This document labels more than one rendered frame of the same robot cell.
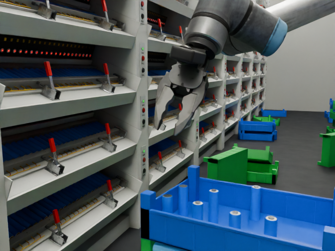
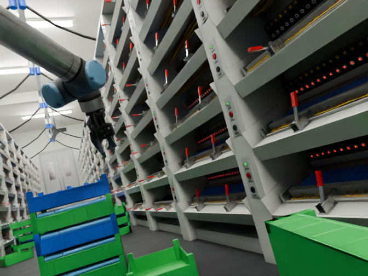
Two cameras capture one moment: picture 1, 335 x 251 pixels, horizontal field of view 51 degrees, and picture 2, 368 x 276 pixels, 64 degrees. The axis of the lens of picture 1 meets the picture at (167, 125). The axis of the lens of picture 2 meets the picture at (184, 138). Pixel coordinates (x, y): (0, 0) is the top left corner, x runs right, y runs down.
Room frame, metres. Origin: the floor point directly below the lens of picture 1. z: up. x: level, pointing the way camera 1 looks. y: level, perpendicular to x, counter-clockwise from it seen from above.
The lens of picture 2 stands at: (1.80, -0.64, 0.30)
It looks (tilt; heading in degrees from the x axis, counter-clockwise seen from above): 8 degrees up; 135
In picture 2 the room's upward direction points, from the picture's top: 15 degrees counter-clockwise
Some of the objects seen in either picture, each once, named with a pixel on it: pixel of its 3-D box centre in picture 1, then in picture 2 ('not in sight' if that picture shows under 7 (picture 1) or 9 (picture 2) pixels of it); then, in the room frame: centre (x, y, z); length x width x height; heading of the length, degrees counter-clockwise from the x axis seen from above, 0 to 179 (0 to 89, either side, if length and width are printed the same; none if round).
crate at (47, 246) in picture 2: not in sight; (80, 231); (0.57, -0.13, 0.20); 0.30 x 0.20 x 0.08; 61
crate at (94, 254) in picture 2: not in sight; (84, 250); (0.57, -0.13, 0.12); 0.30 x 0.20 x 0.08; 61
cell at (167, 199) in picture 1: (167, 213); not in sight; (0.57, 0.00, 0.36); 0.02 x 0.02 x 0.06
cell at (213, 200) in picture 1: (213, 206); not in sight; (0.60, -0.08, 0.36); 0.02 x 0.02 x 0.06
